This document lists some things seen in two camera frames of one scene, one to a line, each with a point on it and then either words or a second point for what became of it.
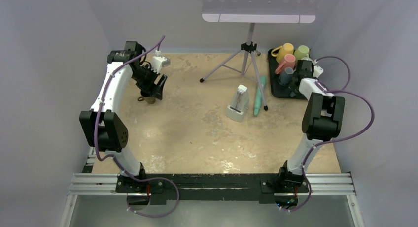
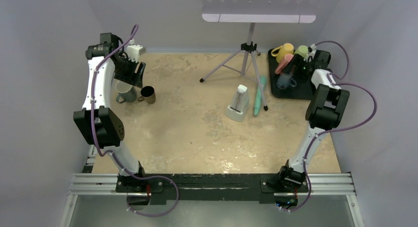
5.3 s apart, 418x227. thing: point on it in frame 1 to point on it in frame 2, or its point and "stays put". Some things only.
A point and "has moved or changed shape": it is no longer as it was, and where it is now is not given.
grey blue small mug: x=285 y=79 has moved or changed shape
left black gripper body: x=145 y=78 to x=124 y=71
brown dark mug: x=149 y=100 stays put
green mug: x=302 y=51 stays put
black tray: x=277 y=90 stays put
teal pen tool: x=257 y=104 stays put
